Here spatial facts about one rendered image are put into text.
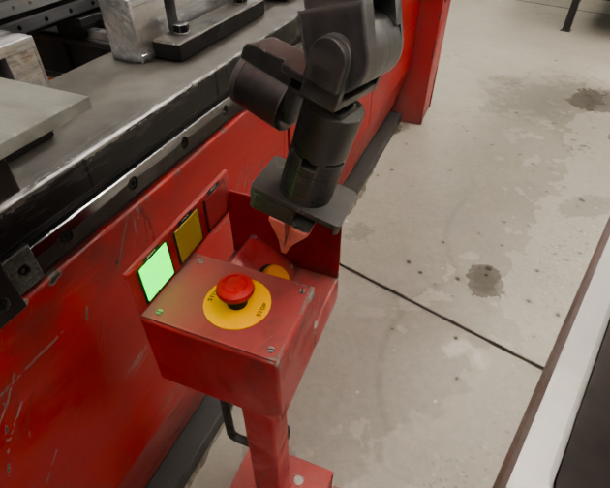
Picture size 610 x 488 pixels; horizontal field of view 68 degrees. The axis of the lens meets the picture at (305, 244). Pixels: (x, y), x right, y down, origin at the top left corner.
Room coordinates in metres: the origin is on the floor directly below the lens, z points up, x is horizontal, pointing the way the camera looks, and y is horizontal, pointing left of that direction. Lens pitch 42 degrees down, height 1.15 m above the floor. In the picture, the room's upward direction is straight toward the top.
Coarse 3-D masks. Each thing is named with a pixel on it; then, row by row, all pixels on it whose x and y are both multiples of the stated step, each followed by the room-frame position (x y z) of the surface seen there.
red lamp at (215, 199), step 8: (224, 184) 0.47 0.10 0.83; (216, 192) 0.45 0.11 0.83; (224, 192) 0.47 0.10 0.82; (208, 200) 0.44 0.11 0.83; (216, 200) 0.45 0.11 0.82; (224, 200) 0.47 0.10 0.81; (208, 208) 0.43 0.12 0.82; (216, 208) 0.45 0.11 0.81; (224, 208) 0.46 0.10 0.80; (208, 216) 0.43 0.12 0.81; (216, 216) 0.45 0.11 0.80; (208, 224) 0.43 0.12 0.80
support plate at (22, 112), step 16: (0, 80) 0.37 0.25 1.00; (0, 96) 0.34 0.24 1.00; (16, 96) 0.34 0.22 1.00; (32, 96) 0.34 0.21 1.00; (48, 96) 0.34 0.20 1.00; (64, 96) 0.34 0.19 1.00; (80, 96) 0.34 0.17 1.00; (0, 112) 0.31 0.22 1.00; (16, 112) 0.31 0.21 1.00; (32, 112) 0.31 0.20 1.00; (48, 112) 0.31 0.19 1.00; (64, 112) 0.32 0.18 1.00; (80, 112) 0.33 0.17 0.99; (0, 128) 0.29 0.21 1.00; (16, 128) 0.29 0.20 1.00; (32, 128) 0.29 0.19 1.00; (48, 128) 0.30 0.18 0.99; (0, 144) 0.27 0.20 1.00; (16, 144) 0.28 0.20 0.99
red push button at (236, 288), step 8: (224, 280) 0.33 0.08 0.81; (232, 280) 0.32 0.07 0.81; (240, 280) 0.32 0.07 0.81; (248, 280) 0.33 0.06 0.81; (216, 288) 0.32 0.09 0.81; (224, 288) 0.31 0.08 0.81; (232, 288) 0.31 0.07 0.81; (240, 288) 0.31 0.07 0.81; (248, 288) 0.32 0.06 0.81; (224, 296) 0.30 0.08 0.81; (232, 296) 0.30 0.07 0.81; (240, 296) 0.30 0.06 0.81; (248, 296) 0.31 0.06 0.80; (232, 304) 0.30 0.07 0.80; (240, 304) 0.31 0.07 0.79
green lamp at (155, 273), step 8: (160, 248) 0.35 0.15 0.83; (152, 256) 0.34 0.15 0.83; (160, 256) 0.34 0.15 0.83; (168, 256) 0.36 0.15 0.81; (144, 264) 0.32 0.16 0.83; (152, 264) 0.33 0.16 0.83; (160, 264) 0.34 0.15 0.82; (168, 264) 0.35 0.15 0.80; (144, 272) 0.32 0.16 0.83; (152, 272) 0.33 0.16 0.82; (160, 272) 0.34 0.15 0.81; (168, 272) 0.35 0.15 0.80; (144, 280) 0.32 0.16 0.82; (152, 280) 0.33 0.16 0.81; (160, 280) 0.34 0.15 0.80; (144, 288) 0.32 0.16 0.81; (152, 288) 0.32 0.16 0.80; (160, 288) 0.33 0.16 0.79; (152, 296) 0.32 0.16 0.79
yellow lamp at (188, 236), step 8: (192, 216) 0.40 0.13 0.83; (184, 224) 0.39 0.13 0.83; (192, 224) 0.40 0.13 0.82; (176, 232) 0.37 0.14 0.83; (184, 232) 0.39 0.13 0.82; (192, 232) 0.40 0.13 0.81; (200, 232) 0.41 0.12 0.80; (176, 240) 0.37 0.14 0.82; (184, 240) 0.38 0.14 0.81; (192, 240) 0.40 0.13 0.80; (200, 240) 0.41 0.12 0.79; (184, 248) 0.38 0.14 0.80; (192, 248) 0.39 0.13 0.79; (184, 256) 0.38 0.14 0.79
